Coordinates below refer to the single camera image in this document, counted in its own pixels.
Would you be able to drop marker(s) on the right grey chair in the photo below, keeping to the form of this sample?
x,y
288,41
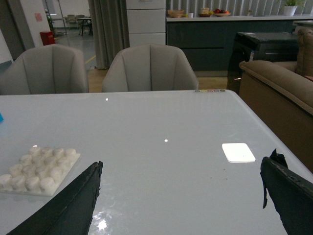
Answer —
x,y
150,67

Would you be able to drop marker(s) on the coloured dot sticker strip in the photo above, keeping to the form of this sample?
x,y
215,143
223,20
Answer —
x,y
210,91

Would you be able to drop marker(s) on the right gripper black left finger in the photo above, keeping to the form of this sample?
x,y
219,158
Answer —
x,y
70,211

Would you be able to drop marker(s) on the beige sofa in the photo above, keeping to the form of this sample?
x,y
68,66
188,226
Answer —
x,y
281,95

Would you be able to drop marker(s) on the left grey chair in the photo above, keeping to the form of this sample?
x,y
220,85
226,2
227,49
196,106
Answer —
x,y
51,69

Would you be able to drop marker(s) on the dark kitchen counter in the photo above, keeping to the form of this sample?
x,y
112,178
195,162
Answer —
x,y
208,42

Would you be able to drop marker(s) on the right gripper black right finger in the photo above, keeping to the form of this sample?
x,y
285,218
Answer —
x,y
291,194

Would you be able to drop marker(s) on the white drawer cabinet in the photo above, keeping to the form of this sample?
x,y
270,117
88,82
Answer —
x,y
146,22

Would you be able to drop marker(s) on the woven basket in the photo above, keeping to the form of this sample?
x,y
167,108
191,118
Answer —
x,y
175,13

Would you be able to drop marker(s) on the potted plant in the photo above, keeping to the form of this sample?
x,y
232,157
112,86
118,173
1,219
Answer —
x,y
289,6

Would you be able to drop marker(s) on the black appliance box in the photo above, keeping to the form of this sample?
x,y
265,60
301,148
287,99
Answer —
x,y
268,46

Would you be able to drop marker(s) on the white studded base plate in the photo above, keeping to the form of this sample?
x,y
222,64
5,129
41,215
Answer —
x,y
40,172

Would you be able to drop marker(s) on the fruit bowl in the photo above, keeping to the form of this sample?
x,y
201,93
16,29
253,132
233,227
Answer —
x,y
221,13

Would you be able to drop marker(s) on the red bin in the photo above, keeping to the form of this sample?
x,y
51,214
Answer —
x,y
47,38

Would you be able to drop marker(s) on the blue three-stud block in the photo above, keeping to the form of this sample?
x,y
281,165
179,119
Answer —
x,y
1,118

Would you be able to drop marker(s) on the grey chair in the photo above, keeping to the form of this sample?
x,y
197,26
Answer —
x,y
150,67
51,69

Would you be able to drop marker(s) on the grey curtain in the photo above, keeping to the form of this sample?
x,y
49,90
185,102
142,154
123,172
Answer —
x,y
110,29

